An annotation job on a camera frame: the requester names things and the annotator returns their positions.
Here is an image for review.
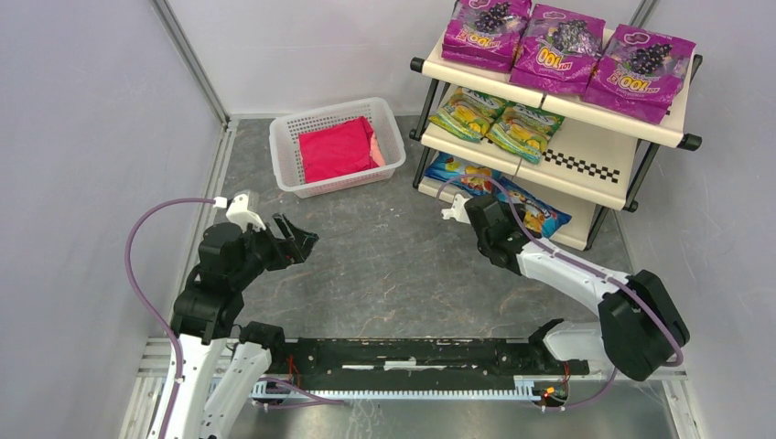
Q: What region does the purple grape candy bag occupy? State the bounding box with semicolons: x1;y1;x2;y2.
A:
441;0;533;72
581;24;696;124
509;4;606;96

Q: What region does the blue slendy bag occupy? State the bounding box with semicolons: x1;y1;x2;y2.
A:
494;177;572;239
424;152;501;196

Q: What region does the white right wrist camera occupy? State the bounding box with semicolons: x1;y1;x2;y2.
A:
441;193;471;224

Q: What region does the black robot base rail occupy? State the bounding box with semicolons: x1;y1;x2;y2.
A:
238;320;590;392

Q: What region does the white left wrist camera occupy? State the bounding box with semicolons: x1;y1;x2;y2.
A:
214;190;266;231

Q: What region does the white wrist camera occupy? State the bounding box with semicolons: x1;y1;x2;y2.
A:
214;190;266;231
441;193;471;224

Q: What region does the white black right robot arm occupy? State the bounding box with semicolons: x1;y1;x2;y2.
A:
443;195;690;381

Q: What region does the pink folded cloth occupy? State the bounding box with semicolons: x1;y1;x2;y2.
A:
298;116;386;183

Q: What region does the white plastic basket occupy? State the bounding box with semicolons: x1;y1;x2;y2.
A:
269;97;406;198

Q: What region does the green Fox's candy bag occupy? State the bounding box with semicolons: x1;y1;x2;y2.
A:
486;102;565;165

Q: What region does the blue Slendy bag front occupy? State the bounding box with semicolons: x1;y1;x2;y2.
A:
424;152;501;196

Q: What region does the green candy bag on shelf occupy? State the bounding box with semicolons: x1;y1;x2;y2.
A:
428;86;511;142

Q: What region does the cream three-tier shelf rack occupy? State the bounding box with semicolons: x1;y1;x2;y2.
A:
410;31;702;250

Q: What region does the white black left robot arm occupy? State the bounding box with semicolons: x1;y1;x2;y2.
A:
147;214;319;438

